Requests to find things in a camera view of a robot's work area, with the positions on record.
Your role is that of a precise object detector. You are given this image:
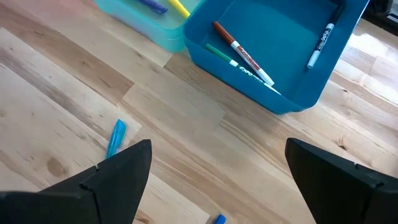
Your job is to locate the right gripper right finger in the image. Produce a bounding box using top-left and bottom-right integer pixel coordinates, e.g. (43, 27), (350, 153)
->
(285, 138), (398, 224)

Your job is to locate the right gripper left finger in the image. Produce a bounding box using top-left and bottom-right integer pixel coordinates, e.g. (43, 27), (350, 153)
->
(0, 139), (153, 224)

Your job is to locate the teal highlighter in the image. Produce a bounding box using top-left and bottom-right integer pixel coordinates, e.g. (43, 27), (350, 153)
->
(105, 119), (127, 159)

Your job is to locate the white blue marker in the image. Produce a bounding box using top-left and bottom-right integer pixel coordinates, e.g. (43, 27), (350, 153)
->
(307, 4), (345, 69)

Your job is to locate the brown whiteboard marker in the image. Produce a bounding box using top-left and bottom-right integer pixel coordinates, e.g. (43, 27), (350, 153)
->
(213, 21), (275, 87)

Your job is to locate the green whiteboard marker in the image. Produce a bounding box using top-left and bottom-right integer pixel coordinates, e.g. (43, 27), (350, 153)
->
(204, 43), (282, 96)

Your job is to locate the dark purple highlighter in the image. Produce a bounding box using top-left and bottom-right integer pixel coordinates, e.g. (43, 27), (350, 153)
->
(138, 0), (169, 15)

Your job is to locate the yellow highlighter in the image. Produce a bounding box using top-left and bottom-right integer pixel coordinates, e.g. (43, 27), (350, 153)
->
(167, 0), (191, 19)

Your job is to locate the blue plastic bin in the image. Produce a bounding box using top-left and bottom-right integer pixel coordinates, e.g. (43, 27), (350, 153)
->
(183, 0), (371, 115)

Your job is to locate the translucent green plastic bin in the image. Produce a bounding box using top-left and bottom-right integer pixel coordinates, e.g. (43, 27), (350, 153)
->
(93, 0), (205, 53)

